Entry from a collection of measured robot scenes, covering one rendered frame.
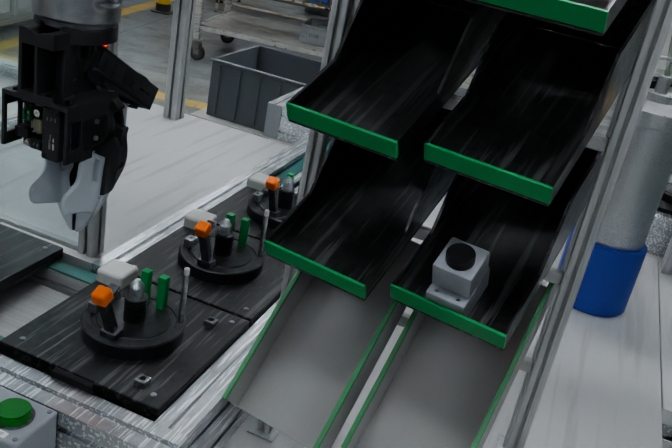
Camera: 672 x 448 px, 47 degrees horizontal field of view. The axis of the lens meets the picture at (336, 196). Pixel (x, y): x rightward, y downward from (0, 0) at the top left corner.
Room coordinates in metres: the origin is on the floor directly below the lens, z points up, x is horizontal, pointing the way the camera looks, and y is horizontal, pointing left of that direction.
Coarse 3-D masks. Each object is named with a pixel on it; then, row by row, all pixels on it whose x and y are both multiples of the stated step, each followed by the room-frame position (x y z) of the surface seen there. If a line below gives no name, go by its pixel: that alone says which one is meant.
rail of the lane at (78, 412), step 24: (0, 360) 0.78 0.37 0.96; (0, 384) 0.74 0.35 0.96; (24, 384) 0.75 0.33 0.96; (48, 384) 0.76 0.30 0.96; (72, 384) 0.76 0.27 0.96; (72, 408) 0.72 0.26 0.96; (96, 408) 0.73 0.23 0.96; (120, 408) 0.74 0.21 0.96; (72, 432) 0.72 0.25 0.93; (96, 432) 0.70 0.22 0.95; (120, 432) 0.70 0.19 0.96; (144, 432) 0.71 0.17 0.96; (168, 432) 0.72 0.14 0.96
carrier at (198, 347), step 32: (128, 288) 0.99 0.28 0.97; (160, 288) 0.92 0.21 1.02; (32, 320) 0.87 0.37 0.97; (64, 320) 0.88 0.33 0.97; (96, 320) 0.87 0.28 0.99; (128, 320) 0.88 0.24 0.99; (160, 320) 0.89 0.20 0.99; (192, 320) 0.94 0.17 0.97; (224, 320) 0.96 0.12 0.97; (0, 352) 0.81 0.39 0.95; (32, 352) 0.80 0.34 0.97; (64, 352) 0.81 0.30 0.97; (96, 352) 0.82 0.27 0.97; (128, 352) 0.82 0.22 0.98; (160, 352) 0.84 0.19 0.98; (192, 352) 0.86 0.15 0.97; (96, 384) 0.77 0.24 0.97; (128, 384) 0.77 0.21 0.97; (160, 384) 0.79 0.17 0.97
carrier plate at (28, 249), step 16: (0, 224) 1.11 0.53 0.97; (0, 240) 1.06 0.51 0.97; (16, 240) 1.07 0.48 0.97; (32, 240) 1.08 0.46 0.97; (0, 256) 1.01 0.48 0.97; (16, 256) 1.02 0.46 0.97; (32, 256) 1.03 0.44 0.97; (48, 256) 1.04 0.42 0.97; (0, 272) 0.97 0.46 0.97; (16, 272) 0.97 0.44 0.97; (32, 272) 1.01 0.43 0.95; (0, 288) 0.94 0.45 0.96
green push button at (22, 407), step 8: (8, 400) 0.70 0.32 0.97; (16, 400) 0.71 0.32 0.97; (24, 400) 0.71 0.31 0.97; (0, 408) 0.69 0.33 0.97; (8, 408) 0.69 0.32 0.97; (16, 408) 0.69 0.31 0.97; (24, 408) 0.70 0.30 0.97; (0, 416) 0.68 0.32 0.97; (8, 416) 0.68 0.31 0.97; (16, 416) 0.68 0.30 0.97; (24, 416) 0.68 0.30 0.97; (0, 424) 0.67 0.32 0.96; (8, 424) 0.67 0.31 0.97; (16, 424) 0.68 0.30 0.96
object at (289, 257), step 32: (352, 160) 0.91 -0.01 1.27; (384, 160) 0.91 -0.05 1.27; (416, 160) 0.91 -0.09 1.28; (320, 192) 0.85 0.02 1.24; (352, 192) 0.86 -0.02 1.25; (384, 192) 0.86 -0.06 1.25; (416, 192) 0.86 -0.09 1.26; (288, 224) 0.80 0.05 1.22; (320, 224) 0.81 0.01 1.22; (352, 224) 0.81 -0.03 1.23; (384, 224) 0.81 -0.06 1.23; (416, 224) 0.80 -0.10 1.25; (288, 256) 0.75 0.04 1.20; (320, 256) 0.77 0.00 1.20; (352, 256) 0.77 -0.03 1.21; (384, 256) 0.74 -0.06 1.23; (352, 288) 0.71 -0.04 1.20
